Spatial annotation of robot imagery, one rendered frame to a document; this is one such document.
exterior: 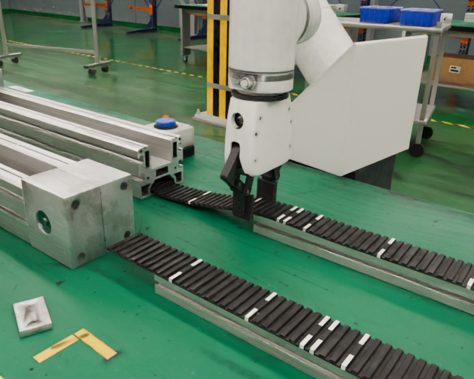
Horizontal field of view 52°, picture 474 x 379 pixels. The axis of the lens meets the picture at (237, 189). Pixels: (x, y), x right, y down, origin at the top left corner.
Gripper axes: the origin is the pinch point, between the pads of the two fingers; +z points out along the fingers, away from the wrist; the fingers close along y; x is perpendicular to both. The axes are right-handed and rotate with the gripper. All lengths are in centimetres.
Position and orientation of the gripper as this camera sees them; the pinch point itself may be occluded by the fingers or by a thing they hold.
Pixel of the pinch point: (254, 199)
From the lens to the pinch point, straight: 69.2
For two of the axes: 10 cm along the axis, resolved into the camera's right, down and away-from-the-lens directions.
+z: -0.3, 9.2, 3.9
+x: -7.9, -2.6, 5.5
